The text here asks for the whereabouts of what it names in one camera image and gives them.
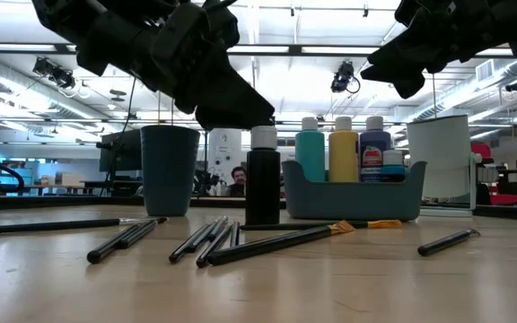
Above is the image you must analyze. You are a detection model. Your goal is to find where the white cabinet with print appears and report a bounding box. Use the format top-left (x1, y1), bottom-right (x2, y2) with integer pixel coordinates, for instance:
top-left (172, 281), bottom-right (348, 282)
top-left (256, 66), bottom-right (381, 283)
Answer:
top-left (207, 127), bottom-right (243, 197)

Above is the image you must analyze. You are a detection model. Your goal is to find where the large teal paint bottle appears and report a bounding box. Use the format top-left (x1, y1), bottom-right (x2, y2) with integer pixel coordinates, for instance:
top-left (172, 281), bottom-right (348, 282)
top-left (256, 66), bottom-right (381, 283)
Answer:
top-left (294, 117), bottom-right (327, 183)

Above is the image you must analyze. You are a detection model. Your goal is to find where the large yellow paint bottle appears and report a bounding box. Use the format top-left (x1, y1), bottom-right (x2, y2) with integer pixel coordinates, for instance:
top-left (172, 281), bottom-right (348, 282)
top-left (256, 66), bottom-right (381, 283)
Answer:
top-left (328, 116), bottom-right (360, 183)

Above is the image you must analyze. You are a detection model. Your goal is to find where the person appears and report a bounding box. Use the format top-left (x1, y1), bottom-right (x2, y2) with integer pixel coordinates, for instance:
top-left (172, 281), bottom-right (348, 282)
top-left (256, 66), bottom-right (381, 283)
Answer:
top-left (226, 165), bottom-right (248, 197)

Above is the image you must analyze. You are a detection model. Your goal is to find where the black computer monitor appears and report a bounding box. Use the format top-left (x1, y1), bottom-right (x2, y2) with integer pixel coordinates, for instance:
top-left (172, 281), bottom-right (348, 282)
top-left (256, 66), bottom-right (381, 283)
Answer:
top-left (99, 128), bottom-right (144, 173)

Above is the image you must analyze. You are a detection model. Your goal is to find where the large purple paint bottle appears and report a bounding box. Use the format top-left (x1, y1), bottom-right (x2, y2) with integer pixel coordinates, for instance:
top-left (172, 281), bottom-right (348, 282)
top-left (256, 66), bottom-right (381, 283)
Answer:
top-left (359, 116), bottom-right (392, 183)

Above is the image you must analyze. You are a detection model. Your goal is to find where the black curved hose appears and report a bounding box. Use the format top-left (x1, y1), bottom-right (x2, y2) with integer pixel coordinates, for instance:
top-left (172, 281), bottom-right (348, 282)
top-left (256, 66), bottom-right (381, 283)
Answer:
top-left (0, 160), bottom-right (25, 195)

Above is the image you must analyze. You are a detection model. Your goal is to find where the red office chair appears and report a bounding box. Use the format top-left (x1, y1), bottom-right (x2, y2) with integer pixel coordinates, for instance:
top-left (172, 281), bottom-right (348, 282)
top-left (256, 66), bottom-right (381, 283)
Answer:
top-left (470, 142), bottom-right (517, 206)

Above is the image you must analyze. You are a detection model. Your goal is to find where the black overhead rig camera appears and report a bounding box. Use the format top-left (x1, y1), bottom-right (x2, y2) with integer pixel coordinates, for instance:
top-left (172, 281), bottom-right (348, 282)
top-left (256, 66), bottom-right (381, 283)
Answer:
top-left (329, 60), bottom-right (362, 94)

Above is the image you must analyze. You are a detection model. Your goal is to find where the teal plastic caddy bin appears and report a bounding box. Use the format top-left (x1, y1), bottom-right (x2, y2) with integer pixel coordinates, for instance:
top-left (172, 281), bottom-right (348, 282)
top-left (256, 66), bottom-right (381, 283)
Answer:
top-left (281, 160), bottom-right (427, 223)

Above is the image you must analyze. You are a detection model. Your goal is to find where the small turquoise paint bottle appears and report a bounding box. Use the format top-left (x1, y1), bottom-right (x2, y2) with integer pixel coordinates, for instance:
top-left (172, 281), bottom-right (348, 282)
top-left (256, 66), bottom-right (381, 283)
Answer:
top-left (381, 149), bottom-right (407, 183)

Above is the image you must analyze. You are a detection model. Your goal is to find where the blue-grey plastic cup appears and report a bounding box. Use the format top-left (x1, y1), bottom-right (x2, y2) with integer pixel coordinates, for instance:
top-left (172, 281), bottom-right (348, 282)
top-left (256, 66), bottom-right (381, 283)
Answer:
top-left (140, 125), bottom-right (201, 218)

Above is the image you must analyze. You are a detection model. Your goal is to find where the long black cable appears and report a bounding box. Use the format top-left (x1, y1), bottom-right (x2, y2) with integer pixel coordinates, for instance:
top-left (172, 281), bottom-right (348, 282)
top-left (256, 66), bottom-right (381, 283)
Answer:
top-left (100, 75), bottom-right (139, 198)

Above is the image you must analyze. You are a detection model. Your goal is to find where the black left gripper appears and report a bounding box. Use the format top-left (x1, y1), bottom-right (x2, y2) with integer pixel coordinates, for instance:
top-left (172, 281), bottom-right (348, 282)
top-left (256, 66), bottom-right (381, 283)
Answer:
top-left (141, 0), bottom-right (276, 131)

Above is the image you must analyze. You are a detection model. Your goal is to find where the black metal table frame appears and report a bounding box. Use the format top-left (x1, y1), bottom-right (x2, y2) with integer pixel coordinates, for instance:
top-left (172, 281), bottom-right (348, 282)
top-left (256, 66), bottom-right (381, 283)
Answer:
top-left (0, 193), bottom-right (517, 222)

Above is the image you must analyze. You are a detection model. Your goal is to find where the small black paint bottle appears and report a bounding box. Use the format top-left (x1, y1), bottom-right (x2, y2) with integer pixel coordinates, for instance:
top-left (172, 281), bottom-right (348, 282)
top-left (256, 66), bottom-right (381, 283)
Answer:
top-left (245, 126), bottom-right (282, 226)

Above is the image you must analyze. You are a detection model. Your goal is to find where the wide black brush gold ferrule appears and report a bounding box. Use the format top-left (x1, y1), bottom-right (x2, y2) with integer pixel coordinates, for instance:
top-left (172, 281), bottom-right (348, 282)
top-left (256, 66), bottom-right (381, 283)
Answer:
top-left (206, 220), bottom-right (356, 266)

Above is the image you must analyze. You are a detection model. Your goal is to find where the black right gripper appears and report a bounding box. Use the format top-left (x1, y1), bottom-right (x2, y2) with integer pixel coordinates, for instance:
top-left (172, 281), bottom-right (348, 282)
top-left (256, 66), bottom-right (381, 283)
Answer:
top-left (360, 0), bottom-right (517, 100)

